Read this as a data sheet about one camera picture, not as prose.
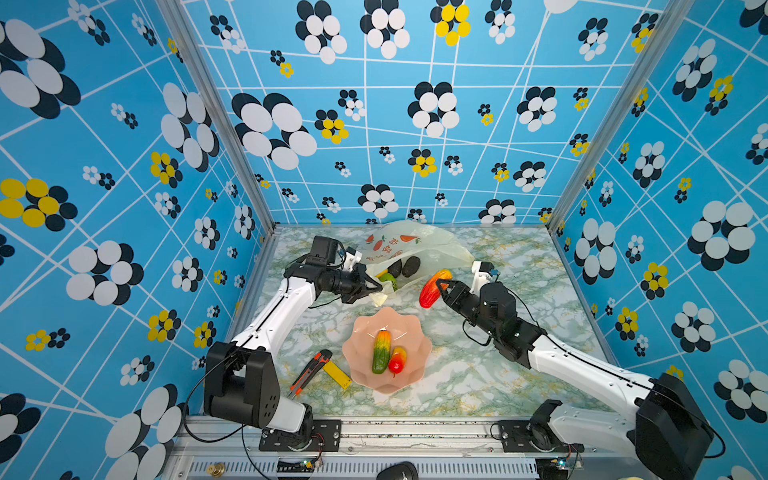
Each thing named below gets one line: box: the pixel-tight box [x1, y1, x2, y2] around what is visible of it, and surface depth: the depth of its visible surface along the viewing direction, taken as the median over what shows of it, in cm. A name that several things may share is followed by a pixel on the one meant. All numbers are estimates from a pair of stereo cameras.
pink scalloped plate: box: [342, 307, 433, 394], surface depth 87 cm
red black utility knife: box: [287, 349, 333, 400], surface depth 84 cm
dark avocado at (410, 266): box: [402, 256, 421, 278], surface depth 107 cm
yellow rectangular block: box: [323, 361, 353, 390], surface depth 85 cm
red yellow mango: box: [388, 346, 407, 378], surface depth 84 cm
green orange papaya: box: [372, 330, 392, 375], surface depth 86 cm
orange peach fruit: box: [419, 269, 453, 309], surface depth 80 cm
